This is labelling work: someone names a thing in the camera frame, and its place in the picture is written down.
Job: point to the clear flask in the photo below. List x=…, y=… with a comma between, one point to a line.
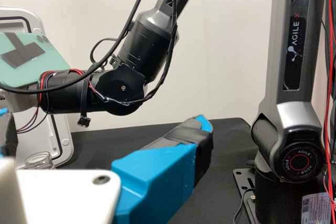
x=39, y=159

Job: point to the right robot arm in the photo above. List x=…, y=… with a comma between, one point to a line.
x=147, y=45

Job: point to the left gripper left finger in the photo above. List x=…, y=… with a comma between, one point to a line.
x=11, y=134

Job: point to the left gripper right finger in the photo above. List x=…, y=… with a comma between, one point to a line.
x=157, y=176

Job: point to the incubator door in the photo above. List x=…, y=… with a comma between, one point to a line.
x=60, y=134

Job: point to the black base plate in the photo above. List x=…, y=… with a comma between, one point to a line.
x=241, y=179

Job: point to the right wrist camera phone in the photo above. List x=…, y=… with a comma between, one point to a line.
x=29, y=61

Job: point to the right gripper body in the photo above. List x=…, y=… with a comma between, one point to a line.
x=21, y=100

